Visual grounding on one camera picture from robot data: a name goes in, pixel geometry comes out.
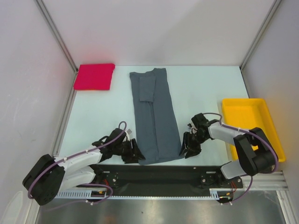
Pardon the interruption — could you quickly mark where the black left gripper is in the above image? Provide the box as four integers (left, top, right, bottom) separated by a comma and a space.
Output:
113, 138, 145, 164

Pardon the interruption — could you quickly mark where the grey t-shirt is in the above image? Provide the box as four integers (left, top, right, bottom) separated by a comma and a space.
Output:
130, 68, 182, 165

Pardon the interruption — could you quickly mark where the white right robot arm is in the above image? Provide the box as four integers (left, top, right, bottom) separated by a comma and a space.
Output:
122, 113, 278, 187

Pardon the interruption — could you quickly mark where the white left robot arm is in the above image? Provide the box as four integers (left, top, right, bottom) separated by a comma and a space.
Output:
22, 128, 145, 206

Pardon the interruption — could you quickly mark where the yellow plastic tray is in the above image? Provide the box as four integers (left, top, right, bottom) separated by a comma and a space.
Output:
221, 98, 286, 163

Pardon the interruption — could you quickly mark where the folded red t-shirt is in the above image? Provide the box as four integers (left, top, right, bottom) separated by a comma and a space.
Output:
73, 63, 115, 91

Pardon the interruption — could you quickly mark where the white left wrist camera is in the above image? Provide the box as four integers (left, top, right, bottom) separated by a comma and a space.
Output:
125, 129, 132, 141

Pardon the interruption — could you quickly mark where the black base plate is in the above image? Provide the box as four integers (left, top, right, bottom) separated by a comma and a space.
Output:
90, 164, 243, 197

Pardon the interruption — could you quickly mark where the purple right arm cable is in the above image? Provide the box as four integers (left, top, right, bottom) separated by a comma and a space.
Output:
203, 112, 280, 206

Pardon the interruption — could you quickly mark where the white cable duct right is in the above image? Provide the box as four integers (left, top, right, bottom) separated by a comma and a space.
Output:
210, 188, 234, 200

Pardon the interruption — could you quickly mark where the white cable duct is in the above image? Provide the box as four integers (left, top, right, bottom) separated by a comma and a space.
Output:
210, 188, 234, 200
55, 188, 109, 199

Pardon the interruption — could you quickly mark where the white cable duct left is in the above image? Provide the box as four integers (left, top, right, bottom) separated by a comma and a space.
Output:
55, 188, 109, 199

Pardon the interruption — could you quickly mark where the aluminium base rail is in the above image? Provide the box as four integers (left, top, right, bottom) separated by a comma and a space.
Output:
32, 170, 288, 191

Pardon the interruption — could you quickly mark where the aluminium frame post right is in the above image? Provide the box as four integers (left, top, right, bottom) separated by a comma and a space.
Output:
239, 0, 283, 72

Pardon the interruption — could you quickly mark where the aluminium frame post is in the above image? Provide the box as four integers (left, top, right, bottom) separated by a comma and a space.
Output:
34, 0, 78, 73
239, 0, 283, 72

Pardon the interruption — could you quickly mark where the aluminium frame post left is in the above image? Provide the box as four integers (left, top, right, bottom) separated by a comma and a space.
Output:
34, 0, 78, 73

